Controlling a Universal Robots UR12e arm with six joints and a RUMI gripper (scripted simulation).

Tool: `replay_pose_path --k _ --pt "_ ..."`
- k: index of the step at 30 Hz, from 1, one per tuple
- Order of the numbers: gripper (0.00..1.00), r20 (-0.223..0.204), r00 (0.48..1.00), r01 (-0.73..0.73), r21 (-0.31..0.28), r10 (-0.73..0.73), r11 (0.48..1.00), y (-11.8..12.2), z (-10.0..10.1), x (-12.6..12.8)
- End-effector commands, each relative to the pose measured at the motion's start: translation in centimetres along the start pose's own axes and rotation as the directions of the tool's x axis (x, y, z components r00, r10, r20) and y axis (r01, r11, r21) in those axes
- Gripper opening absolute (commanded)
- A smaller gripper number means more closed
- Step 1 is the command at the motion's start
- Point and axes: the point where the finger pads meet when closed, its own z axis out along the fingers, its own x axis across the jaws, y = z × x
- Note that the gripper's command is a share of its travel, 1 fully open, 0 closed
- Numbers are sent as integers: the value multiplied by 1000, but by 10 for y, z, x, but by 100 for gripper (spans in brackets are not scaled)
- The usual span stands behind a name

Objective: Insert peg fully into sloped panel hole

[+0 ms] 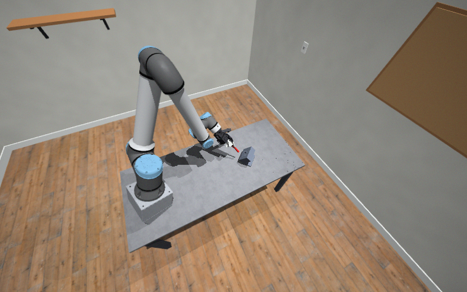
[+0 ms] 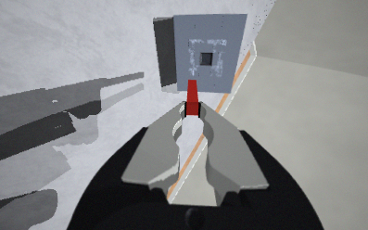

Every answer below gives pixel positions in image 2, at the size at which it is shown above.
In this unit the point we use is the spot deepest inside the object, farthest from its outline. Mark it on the grey sloped panel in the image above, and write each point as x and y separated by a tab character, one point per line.
214	38

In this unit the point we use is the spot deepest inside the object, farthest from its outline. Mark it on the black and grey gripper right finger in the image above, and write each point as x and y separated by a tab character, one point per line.
237	162

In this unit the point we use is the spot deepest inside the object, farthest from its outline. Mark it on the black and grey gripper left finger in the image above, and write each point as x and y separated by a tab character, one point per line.
151	158

